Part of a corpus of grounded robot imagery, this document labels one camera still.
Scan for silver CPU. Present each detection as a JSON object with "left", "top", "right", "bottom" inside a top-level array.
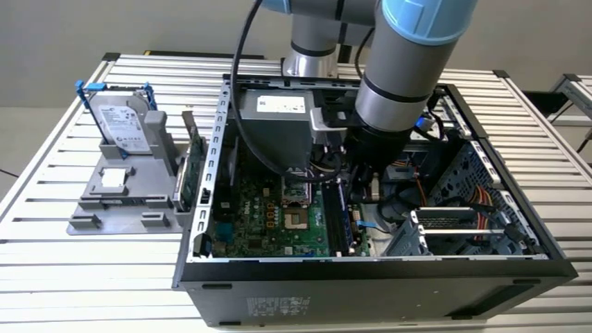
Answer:
[{"left": 99, "top": 169, "right": 127, "bottom": 187}]

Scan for grey parts rack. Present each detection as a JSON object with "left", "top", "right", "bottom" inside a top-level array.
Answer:
[{"left": 66, "top": 110, "right": 199, "bottom": 236}]

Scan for black looped cable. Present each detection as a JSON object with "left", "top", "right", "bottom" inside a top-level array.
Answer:
[{"left": 374, "top": 194, "right": 419, "bottom": 234}]

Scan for black RAM slot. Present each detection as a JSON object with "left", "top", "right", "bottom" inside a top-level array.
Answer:
[
  {"left": 331, "top": 180, "right": 349, "bottom": 257},
  {"left": 326, "top": 180, "right": 342, "bottom": 257},
  {"left": 321, "top": 180, "right": 337, "bottom": 257}
]

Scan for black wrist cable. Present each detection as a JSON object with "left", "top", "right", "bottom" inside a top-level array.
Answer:
[
  {"left": 353, "top": 27, "right": 375, "bottom": 83},
  {"left": 230, "top": 0, "right": 347, "bottom": 183}
]

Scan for silver optical drive cage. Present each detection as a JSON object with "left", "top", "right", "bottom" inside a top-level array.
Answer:
[{"left": 406, "top": 85, "right": 473, "bottom": 153}]

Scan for orange yellow power wires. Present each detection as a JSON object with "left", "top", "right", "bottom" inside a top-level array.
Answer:
[{"left": 463, "top": 182, "right": 499, "bottom": 242}]

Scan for black PC case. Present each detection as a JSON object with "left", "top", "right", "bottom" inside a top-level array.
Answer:
[{"left": 170, "top": 72, "right": 578, "bottom": 327}]

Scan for metal socket cover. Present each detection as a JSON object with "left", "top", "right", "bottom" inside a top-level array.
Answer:
[{"left": 279, "top": 178, "right": 309, "bottom": 208}]

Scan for metal slat side table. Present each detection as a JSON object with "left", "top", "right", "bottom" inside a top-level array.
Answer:
[{"left": 547, "top": 73, "right": 592, "bottom": 126}]

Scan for graphics card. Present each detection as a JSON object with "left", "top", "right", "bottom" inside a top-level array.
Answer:
[{"left": 173, "top": 110, "right": 207, "bottom": 213}]

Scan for thin orange wire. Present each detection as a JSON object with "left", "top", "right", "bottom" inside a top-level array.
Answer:
[{"left": 390, "top": 157, "right": 427, "bottom": 211}]

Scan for black cooler fan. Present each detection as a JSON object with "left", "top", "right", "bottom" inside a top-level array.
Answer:
[{"left": 307, "top": 145, "right": 354, "bottom": 174}]

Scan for hard disk in blue carrier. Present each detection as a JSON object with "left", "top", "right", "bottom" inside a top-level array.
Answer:
[{"left": 73, "top": 78, "right": 158, "bottom": 155}]

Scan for grey power supply unit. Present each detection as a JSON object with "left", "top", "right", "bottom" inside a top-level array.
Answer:
[{"left": 227, "top": 88, "right": 318, "bottom": 176}]

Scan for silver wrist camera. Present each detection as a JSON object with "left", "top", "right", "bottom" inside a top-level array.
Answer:
[{"left": 307, "top": 108, "right": 349, "bottom": 133}]

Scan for CPU socket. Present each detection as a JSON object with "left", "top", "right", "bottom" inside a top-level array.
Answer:
[{"left": 282, "top": 207, "right": 309, "bottom": 230}]

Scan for green motherboard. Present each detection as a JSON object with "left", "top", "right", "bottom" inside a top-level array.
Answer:
[{"left": 211, "top": 169, "right": 373, "bottom": 258}]

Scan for grey metal disk bay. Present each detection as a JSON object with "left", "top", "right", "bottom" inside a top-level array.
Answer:
[{"left": 382, "top": 204, "right": 545, "bottom": 258}]

